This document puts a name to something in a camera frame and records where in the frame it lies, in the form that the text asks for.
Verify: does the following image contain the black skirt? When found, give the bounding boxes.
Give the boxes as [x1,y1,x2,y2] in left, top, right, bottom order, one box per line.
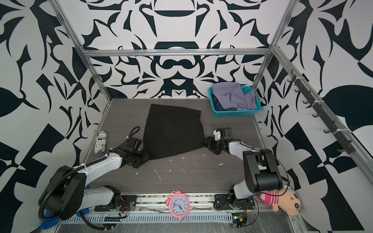
[143,104,205,160]

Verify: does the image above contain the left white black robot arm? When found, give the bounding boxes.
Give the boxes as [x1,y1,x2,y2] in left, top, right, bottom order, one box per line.
[38,126,149,222]

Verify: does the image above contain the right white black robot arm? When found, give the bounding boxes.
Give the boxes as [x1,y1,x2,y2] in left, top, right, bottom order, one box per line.
[204,128,286,205]

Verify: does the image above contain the dark navy garment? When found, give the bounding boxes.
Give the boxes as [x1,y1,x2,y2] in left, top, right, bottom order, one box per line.
[211,94,224,112]

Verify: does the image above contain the teal plastic basket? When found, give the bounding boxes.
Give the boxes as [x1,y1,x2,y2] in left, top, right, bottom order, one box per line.
[208,88,262,117]

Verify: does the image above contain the purple grey skirt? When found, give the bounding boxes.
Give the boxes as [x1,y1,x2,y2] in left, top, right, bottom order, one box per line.
[212,82,256,111]

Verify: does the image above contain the pink alarm clock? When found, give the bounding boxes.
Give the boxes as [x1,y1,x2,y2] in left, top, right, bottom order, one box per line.
[166,190,192,221]

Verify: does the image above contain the small green circuit board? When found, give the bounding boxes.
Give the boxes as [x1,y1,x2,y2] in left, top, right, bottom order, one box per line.
[232,213,247,228]

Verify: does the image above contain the pink plush pig toy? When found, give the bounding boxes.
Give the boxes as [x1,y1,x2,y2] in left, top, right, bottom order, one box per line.
[259,185,302,216]

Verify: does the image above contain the blue cloth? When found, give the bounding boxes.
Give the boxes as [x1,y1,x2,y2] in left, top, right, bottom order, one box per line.
[40,211,59,230]

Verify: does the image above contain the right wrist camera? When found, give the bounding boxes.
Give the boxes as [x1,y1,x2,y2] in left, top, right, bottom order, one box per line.
[213,130,221,141]

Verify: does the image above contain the white slotted cable duct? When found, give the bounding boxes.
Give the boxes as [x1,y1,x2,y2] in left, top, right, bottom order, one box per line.
[59,212,234,225]

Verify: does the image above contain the black wall hook rack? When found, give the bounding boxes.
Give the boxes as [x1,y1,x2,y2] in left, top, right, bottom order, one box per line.
[289,70,356,154]

